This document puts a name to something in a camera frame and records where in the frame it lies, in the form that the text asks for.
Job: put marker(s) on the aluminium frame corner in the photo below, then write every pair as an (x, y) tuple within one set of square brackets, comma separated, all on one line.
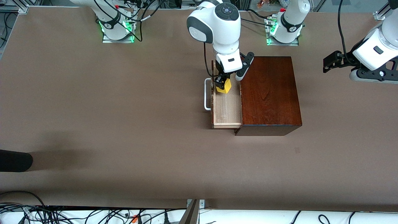
[(380, 15)]

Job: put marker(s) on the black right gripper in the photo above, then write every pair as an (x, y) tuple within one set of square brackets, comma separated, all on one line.
[(220, 74)]

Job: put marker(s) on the metal bracket with post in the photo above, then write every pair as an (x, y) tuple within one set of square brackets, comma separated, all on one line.
[(192, 213)]

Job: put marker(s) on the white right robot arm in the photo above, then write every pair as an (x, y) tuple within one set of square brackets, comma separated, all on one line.
[(224, 31)]

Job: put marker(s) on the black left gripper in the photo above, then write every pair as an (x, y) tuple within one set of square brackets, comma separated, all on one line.
[(347, 58)]

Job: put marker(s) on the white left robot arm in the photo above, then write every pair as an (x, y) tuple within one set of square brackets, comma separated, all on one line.
[(292, 18)]

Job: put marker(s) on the dark wooden drawer cabinet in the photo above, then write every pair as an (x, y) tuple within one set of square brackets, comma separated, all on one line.
[(270, 99)]

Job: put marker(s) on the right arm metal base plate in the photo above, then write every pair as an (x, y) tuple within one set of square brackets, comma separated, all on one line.
[(107, 40)]

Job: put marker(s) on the black cylindrical object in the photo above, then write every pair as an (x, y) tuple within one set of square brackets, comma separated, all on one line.
[(14, 160)]

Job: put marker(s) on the yellow wooden block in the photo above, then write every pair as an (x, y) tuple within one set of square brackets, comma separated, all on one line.
[(227, 87)]

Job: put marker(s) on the white power strip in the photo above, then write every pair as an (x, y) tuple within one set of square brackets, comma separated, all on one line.
[(189, 3)]

